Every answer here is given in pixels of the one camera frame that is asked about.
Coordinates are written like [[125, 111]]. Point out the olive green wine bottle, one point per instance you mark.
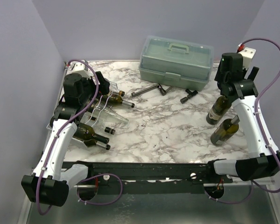
[[85, 133]]

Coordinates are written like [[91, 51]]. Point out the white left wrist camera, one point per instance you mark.
[[79, 68]]

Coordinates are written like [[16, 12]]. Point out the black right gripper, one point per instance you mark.
[[254, 73]]

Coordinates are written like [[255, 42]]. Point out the clear glass wine bottle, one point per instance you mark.
[[104, 113]]

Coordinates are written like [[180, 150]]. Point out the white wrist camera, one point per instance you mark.
[[79, 68], [247, 54]]

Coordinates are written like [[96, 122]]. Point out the dark green white-label bottle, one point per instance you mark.
[[218, 110]]

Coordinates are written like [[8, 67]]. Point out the black metal base rail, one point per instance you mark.
[[152, 178]]

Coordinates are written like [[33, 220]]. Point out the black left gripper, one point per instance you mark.
[[103, 87]]

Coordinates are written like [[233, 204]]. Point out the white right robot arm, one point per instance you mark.
[[264, 155]]

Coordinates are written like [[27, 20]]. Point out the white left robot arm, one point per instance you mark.
[[48, 184]]

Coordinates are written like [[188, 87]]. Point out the green plastic toolbox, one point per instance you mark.
[[176, 63]]

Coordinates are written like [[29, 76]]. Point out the dark green labelled wine bottle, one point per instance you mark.
[[116, 100]]

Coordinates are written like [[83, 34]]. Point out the black corkscrew tool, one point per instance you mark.
[[190, 94]]

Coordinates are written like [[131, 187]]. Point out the green bottle in rack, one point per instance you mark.
[[92, 143]]

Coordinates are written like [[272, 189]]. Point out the green bottle silver neck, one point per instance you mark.
[[225, 131]]

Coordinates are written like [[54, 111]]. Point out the clear bottle with cork stopper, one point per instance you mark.
[[114, 88]]

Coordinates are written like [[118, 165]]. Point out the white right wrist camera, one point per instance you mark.
[[247, 54]]

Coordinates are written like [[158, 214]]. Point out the grey metal rod tool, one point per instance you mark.
[[156, 86]]

